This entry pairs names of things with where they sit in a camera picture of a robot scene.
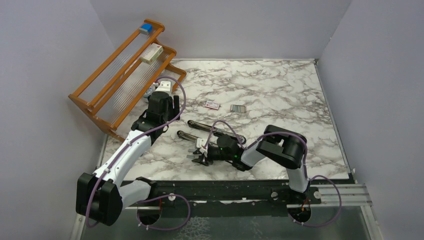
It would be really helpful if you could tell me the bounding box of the black stapler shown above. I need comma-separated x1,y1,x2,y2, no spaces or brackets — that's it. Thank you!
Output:
187,120,247,144

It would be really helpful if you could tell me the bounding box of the red white staple box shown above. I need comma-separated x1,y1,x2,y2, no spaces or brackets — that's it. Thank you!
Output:
205,100,220,110

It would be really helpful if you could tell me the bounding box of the silver staple strip tray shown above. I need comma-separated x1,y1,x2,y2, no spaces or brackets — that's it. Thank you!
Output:
230,104,247,113

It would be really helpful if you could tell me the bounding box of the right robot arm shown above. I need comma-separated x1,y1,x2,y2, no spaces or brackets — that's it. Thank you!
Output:
188,125,310,204

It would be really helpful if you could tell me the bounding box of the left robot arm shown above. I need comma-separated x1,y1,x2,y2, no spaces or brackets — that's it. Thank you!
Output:
75,91,185,226

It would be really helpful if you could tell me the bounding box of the blue white jar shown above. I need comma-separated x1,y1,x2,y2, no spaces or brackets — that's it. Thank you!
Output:
142,86,156,99

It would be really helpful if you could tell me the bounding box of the orange wooden shelf rack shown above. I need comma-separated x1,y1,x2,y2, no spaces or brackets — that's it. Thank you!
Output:
68,19,187,142

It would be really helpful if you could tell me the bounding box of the white red box on shelf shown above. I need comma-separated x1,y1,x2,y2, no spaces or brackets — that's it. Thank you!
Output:
139,43,163,65

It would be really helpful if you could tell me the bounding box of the blue grey eraser block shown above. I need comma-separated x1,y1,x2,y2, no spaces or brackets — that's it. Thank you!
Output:
138,23,154,36

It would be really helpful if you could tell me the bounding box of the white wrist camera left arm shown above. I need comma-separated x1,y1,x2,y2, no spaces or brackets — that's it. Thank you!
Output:
155,81,173,96

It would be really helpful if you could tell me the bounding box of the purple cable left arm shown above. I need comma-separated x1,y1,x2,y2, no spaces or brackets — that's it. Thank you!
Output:
84,75,192,232

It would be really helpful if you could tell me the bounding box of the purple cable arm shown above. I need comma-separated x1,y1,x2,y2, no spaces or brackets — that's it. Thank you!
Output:
84,75,192,232
203,119,343,229

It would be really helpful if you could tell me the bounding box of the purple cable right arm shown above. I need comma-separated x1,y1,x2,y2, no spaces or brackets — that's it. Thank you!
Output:
203,119,343,229

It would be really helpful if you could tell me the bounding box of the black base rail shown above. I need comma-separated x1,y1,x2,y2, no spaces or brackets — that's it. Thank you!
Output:
129,180,372,220

